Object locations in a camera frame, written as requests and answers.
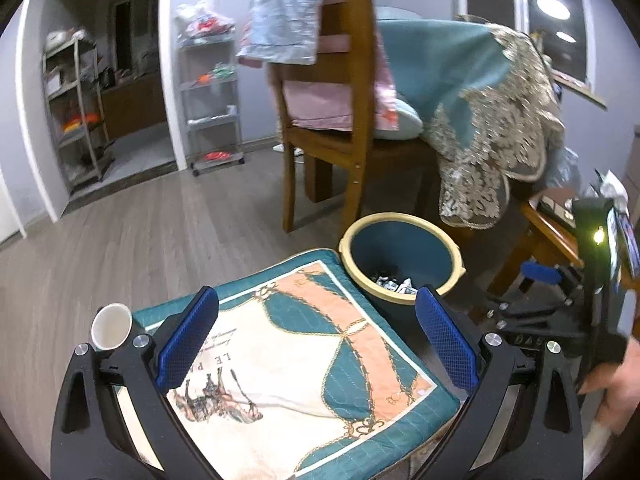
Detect person's right hand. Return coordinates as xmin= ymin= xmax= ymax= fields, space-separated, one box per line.
xmin=584 ymin=340 xmax=640 ymax=435

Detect white rolling cart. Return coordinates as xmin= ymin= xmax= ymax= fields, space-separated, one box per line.
xmin=176 ymin=22 xmax=246 ymax=177

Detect person's right forearm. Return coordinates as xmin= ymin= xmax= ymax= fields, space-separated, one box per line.
xmin=584 ymin=422 xmax=615 ymax=477

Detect white plastic bag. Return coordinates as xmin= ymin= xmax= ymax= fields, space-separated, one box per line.
xmin=175 ymin=0 xmax=236 ymax=43

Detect silver foil pack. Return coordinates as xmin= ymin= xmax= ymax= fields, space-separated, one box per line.
xmin=371 ymin=273 xmax=420 ymax=293

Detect blue bin with yellow rim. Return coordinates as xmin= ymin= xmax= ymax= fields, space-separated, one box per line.
xmin=338 ymin=212 xmax=466 ymax=318

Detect white pot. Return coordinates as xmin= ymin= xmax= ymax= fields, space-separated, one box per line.
xmin=46 ymin=30 xmax=86 ymax=51

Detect kitchen window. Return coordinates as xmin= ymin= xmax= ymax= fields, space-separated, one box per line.
xmin=112 ymin=0 xmax=161 ymax=71

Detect dark glass window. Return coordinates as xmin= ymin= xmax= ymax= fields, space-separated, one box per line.
xmin=510 ymin=0 xmax=608 ymax=111

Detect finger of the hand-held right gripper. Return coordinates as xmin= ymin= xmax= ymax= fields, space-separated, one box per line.
xmin=519 ymin=260 xmax=586 ymax=307
xmin=462 ymin=282 xmax=584 ymax=332

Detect metal shelf rack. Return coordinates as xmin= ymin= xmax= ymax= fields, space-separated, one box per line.
xmin=42 ymin=30 xmax=116 ymax=193

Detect teal orange printed quilted mat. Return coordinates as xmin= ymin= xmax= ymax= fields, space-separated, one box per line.
xmin=112 ymin=247 xmax=461 ymax=480

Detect pink quilted seat cushion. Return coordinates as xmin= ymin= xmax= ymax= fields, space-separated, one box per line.
xmin=282 ymin=80 xmax=353 ymax=132

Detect orange packets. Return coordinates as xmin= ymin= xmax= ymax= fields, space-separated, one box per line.
xmin=62 ymin=115 xmax=101 ymax=133

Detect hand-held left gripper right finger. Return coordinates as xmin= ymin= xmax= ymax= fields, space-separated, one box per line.
xmin=412 ymin=285 xmax=586 ymax=480

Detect light blue printed cloth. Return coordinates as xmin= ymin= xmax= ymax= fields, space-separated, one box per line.
xmin=237 ymin=0 xmax=328 ymax=66

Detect light blue pillow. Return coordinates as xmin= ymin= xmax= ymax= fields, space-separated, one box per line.
xmin=375 ymin=97 xmax=426 ymax=141

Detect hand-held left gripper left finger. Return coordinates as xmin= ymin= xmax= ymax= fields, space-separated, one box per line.
xmin=50 ymin=285 xmax=221 ymax=480

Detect pink floral cloth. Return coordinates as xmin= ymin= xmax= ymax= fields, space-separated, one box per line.
xmin=372 ymin=45 xmax=401 ymax=131

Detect teal tablecloth with lace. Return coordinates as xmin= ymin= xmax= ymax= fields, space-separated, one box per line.
xmin=375 ymin=7 xmax=566 ymax=231

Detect wooden kitchen counter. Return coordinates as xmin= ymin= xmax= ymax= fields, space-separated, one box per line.
xmin=100 ymin=75 xmax=168 ymax=141

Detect bluish plastic bag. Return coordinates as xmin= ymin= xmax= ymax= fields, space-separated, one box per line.
xmin=547 ymin=147 xmax=581 ymax=191

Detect black cup white inside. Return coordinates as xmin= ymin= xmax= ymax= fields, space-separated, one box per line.
xmin=90 ymin=302 xmax=133 ymax=353

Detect wooden dining table leg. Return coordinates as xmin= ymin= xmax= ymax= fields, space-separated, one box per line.
xmin=304 ymin=154 xmax=333 ymax=202

